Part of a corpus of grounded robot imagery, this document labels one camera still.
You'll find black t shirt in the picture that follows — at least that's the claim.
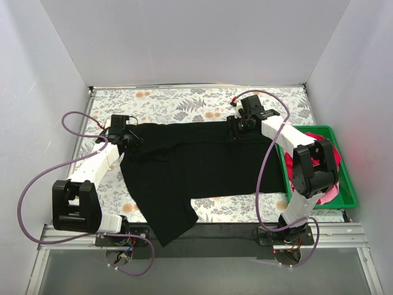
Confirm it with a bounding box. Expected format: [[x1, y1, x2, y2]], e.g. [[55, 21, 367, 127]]
[[120, 122, 286, 246]]

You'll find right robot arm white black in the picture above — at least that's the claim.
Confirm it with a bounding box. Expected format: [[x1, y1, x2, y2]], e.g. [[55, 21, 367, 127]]
[[228, 93, 338, 245]]

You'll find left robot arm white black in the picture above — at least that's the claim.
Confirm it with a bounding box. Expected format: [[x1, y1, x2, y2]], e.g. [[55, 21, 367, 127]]
[[52, 114, 143, 246]]

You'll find floral table mat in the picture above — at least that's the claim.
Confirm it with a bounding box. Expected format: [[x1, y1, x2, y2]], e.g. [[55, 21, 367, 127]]
[[58, 87, 319, 223]]

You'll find red t shirt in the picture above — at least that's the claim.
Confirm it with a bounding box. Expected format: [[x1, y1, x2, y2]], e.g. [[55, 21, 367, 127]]
[[292, 138, 338, 199]]

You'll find pink t shirt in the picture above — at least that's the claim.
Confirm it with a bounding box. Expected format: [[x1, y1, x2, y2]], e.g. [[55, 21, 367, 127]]
[[288, 183, 341, 206]]

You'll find green plastic bin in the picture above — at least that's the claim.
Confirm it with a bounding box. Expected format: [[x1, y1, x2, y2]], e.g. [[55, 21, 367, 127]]
[[276, 125, 357, 210]]

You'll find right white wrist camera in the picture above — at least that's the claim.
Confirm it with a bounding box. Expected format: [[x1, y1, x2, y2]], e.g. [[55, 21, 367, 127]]
[[230, 100, 244, 118]]

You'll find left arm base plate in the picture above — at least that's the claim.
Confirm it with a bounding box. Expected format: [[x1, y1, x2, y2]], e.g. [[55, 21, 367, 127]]
[[95, 226, 150, 250]]

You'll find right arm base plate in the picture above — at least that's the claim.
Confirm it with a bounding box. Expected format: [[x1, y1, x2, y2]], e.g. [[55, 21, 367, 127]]
[[252, 224, 314, 250]]

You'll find aluminium frame rail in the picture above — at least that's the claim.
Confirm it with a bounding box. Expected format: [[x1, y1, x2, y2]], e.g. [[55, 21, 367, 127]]
[[41, 222, 368, 249]]

